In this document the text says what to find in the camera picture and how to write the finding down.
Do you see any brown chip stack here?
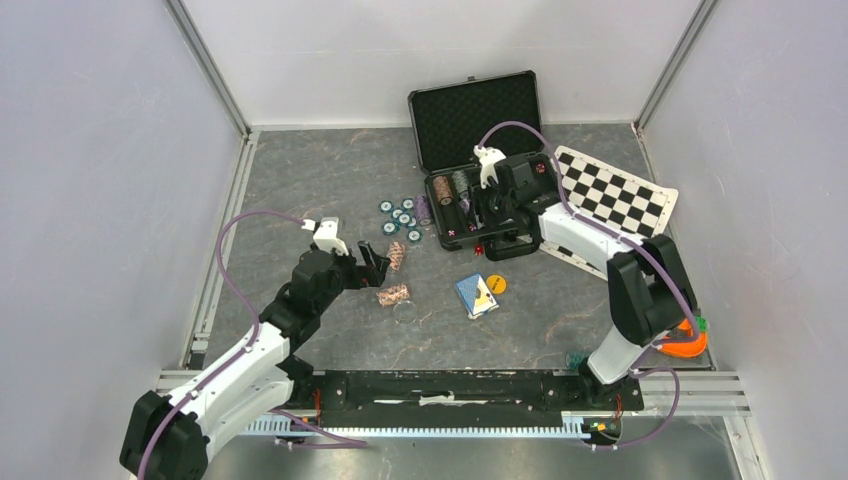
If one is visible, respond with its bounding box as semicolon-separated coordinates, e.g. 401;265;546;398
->
432;175;454;206

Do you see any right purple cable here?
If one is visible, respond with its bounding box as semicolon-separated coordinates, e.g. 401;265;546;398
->
476;121;702;453

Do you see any black white checkered board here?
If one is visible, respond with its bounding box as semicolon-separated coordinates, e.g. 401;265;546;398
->
538;145;680;281

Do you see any pink chip stack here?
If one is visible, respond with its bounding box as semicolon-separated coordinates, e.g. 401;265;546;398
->
386;241;406;272
377;283;410;307

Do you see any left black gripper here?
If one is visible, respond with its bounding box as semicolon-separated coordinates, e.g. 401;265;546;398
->
314;240;389;313

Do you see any black poker set case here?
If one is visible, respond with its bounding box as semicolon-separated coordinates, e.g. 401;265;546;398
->
408;70;548;261

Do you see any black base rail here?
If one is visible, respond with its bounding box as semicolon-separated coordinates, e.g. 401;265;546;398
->
284;369;645;429

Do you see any clear round lid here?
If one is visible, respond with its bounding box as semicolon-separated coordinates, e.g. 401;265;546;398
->
392;300;419;325

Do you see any purple chip stack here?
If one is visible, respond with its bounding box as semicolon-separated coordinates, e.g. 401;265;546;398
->
459;191;475;222
413;195;433;226

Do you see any blue card deck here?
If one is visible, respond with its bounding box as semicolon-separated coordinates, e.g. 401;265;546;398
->
455;273;499;320

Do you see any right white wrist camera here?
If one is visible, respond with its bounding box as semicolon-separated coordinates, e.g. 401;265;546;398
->
473;145;507;190

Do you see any yellow dealer button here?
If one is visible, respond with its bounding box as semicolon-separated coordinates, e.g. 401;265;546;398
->
485;274;508;295

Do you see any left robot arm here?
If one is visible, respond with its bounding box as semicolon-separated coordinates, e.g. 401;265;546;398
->
119;241;391;479

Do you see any green toy block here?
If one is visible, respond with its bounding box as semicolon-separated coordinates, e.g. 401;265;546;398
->
695;316;709;333

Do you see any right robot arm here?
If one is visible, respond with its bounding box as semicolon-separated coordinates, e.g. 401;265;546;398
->
474;146;697;408

